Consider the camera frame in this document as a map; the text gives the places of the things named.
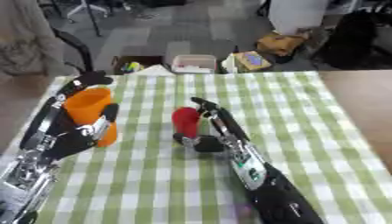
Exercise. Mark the black pole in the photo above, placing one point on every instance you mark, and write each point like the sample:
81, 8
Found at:
93, 20

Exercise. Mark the black bag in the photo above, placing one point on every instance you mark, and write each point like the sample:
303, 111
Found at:
354, 40

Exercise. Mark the white cabinet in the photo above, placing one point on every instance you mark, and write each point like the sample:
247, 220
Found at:
296, 14

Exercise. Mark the brown bag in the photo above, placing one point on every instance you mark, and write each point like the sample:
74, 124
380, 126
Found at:
279, 43

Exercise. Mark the orange plastic cup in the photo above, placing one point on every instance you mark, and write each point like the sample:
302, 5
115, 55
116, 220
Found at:
86, 106

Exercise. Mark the clear plastic container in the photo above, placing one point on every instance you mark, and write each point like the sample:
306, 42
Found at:
194, 63

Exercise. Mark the red plastic cup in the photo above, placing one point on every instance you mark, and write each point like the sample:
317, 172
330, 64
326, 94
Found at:
186, 121

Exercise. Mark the white folded paper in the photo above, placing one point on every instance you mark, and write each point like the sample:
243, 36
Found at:
154, 71

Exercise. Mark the brown cardboard box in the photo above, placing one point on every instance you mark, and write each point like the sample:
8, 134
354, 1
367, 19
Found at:
137, 62

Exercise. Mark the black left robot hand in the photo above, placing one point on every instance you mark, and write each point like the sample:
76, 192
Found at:
69, 140

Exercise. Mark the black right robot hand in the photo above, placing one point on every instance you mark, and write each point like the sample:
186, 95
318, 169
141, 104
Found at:
232, 124

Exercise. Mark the white chair base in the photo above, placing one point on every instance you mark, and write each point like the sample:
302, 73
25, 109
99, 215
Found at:
84, 10

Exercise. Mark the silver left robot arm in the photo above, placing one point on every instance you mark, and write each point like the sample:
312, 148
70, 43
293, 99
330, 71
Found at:
25, 178

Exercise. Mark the beige hanging fabric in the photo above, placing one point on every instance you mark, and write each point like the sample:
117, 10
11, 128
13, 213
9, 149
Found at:
25, 38

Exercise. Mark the tan box with purple print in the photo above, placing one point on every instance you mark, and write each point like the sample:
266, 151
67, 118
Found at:
252, 60

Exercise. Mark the silver and black right robot arm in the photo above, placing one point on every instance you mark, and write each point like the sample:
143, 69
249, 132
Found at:
275, 192

